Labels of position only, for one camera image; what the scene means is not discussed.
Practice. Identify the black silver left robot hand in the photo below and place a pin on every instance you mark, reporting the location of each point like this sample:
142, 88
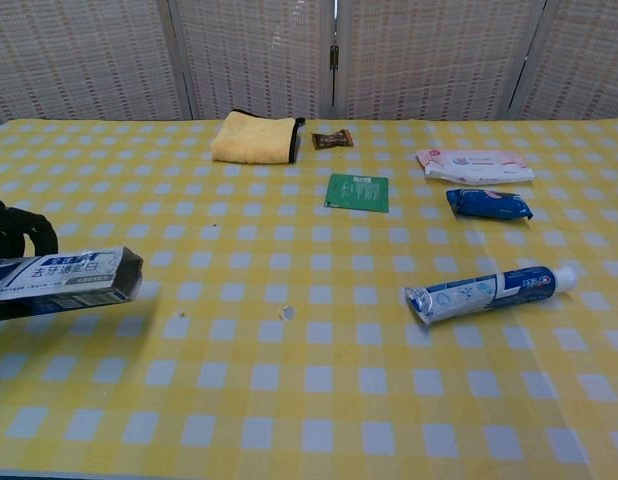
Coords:
14, 227

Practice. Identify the blue white toothpaste box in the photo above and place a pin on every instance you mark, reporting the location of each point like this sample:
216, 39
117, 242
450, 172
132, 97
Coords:
64, 282

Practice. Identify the blue white toothpaste tube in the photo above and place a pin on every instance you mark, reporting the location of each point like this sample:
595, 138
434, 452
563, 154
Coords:
489, 295

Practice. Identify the woven folding screen panel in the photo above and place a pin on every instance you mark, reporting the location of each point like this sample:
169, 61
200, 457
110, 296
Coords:
254, 55
89, 60
439, 60
584, 60

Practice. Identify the yellow microfibre towel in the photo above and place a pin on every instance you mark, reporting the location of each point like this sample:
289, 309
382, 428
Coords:
251, 140

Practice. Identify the brown candy wrapper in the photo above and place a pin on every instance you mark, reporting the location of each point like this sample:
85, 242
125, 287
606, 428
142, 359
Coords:
332, 139

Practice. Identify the yellow white checkered tablecloth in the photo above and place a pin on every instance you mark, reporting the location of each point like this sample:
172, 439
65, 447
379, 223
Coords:
309, 400

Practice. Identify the green flat sachet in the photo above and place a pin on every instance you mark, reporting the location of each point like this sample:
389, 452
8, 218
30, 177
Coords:
358, 192

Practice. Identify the brass screen hinge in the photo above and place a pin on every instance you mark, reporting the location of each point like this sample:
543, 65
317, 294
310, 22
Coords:
334, 56

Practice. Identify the white pink wet wipes pack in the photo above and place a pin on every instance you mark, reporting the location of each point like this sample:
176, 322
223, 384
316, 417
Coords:
474, 166

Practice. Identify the blue tissue pack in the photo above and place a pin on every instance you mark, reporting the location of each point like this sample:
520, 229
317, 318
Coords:
489, 205

